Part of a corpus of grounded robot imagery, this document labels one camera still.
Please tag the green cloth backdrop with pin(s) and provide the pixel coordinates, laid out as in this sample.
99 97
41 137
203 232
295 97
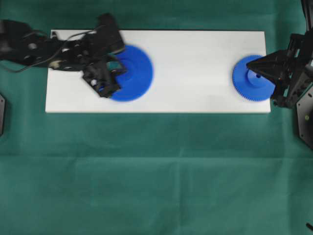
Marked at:
148 174

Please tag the white board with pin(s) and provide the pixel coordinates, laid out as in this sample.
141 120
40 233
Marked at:
192 73

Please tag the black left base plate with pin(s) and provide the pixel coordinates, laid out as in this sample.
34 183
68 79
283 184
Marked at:
2 112

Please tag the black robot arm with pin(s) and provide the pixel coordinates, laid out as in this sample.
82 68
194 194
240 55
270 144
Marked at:
21 44

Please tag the black second robot arm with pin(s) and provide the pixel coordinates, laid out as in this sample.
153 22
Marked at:
287 94

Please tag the large blue gear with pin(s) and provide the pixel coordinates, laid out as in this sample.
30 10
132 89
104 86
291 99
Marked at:
137 79

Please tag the small blue gear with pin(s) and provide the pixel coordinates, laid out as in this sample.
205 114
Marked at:
249 84

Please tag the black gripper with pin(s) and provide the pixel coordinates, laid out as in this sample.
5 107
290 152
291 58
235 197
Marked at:
99 69

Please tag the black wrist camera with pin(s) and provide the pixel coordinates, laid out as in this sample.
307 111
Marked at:
108 38

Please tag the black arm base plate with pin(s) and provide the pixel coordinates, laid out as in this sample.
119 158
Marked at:
305 117

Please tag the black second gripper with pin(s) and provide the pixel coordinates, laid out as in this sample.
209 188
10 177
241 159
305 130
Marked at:
275 67

